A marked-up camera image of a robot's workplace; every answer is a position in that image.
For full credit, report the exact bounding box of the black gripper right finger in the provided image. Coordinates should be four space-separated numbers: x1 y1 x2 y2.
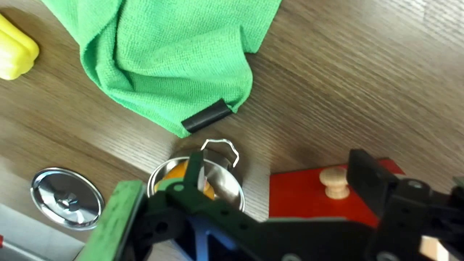
346 148 401 218

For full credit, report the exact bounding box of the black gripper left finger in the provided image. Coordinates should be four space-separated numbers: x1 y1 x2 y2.
181 149 205 194

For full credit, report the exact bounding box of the orange plush toy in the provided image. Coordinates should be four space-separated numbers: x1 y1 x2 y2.
165 160 217 200

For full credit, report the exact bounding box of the small steel pot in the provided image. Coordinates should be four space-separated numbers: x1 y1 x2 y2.
145 138 246 215

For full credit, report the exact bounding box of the green microfiber cloth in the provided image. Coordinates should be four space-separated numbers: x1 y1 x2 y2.
40 0 282 141

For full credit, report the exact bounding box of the round steel pot lid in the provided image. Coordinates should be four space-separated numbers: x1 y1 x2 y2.
29 167 105 232

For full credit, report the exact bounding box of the yellow toy bell pepper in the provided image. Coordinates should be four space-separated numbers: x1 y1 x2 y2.
0 13 40 81

